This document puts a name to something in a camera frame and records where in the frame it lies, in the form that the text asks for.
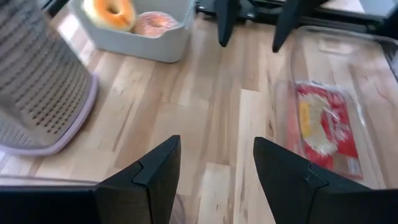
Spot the grey plastic bin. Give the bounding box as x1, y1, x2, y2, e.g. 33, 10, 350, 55
68, 0, 195, 63

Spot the metal box grater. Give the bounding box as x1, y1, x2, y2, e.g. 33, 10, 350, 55
0, 0, 99, 157

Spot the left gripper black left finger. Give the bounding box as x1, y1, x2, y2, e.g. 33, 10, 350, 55
95, 134, 182, 224

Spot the pink iced toy donut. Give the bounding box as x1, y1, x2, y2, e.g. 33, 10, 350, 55
82, 0, 137, 32

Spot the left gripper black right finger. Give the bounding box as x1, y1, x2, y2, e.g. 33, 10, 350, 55
252, 136, 373, 224

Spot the sugar sprinkled toy donut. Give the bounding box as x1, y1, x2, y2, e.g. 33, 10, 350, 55
132, 11, 181, 38

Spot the red snack packet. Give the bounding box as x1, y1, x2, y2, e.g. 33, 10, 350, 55
287, 80, 364, 180

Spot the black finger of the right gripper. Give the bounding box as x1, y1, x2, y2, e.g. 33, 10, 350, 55
214, 0, 242, 49
272, 0, 312, 54

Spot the clear plastic bin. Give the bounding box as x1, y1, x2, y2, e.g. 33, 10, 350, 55
273, 26, 398, 190

